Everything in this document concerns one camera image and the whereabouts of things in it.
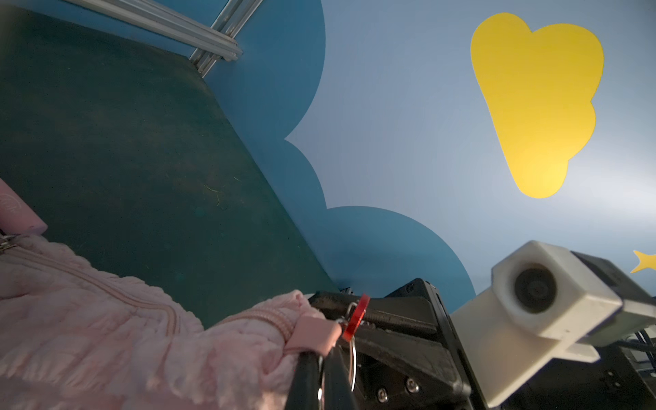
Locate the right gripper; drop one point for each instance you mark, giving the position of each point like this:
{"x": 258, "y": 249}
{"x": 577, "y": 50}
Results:
{"x": 409, "y": 357}

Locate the pink fluffy zipper bag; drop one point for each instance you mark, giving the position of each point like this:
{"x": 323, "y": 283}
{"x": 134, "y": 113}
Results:
{"x": 73, "y": 337}

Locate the purple pink toy rake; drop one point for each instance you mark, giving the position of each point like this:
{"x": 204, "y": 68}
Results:
{"x": 17, "y": 217}

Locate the red keychain clasp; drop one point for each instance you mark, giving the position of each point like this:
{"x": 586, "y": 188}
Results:
{"x": 354, "y": 316}

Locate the aluminium frame rail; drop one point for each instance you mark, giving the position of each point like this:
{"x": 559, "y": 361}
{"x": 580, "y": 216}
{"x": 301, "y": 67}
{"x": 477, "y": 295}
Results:
{"x": 212, "y": 44}

